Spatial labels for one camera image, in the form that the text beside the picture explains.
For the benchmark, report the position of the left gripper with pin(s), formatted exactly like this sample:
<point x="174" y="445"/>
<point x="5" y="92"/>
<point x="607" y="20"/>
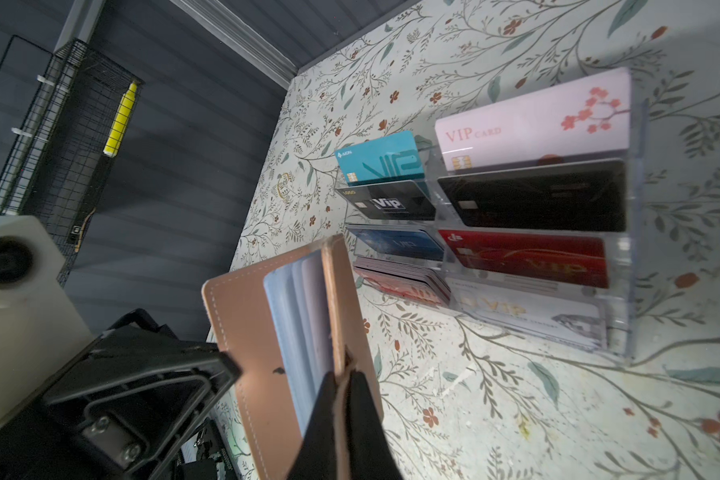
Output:
<point x="134" y="404"/>

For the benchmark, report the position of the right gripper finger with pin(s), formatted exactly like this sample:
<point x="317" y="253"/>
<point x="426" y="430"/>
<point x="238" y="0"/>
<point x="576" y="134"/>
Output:
<point x="345" y="438"/>

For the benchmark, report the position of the pink leather card wallet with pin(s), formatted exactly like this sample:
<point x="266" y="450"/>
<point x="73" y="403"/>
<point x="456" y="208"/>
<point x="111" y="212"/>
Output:
<point x="287" y="322"/>

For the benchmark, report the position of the clear acrylic card holder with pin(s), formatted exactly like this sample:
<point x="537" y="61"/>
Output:
<point x="617" y="301"/>

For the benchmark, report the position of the blue VIP card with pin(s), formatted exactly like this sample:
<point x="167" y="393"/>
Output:
<point x="402" y="241"/>

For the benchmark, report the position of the white VIP card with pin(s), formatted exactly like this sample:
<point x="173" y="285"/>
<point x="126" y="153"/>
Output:
<point x="574" y="322"/>

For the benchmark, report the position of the black VIP card left column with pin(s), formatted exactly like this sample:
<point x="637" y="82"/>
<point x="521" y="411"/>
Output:
<point x="404" y="200"/>

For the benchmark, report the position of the red VIP card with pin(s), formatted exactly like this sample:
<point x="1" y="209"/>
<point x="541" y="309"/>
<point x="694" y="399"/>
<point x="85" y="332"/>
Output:
<point x="574" y="260"/>

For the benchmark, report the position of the teal VIP card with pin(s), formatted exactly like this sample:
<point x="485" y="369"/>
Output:
<point x="389" y="158"/>

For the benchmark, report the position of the black card right column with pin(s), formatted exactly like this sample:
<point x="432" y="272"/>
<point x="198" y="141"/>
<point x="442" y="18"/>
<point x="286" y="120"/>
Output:
<point x="585" y="196"/>

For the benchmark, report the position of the pink VIP card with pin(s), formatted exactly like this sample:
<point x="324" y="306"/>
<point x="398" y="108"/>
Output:
<point x="581" y="117"/>

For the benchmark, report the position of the yellow marker pen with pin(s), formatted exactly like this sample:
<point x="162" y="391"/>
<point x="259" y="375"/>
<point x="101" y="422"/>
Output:
<point x="120" y="122"/>

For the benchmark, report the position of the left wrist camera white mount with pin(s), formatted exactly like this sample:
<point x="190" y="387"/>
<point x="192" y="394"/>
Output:
<point x="40" y="328"/>

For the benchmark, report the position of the black wire basket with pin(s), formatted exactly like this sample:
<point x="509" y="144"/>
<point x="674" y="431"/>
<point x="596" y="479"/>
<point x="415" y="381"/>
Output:
<point x="55" y="168"/>

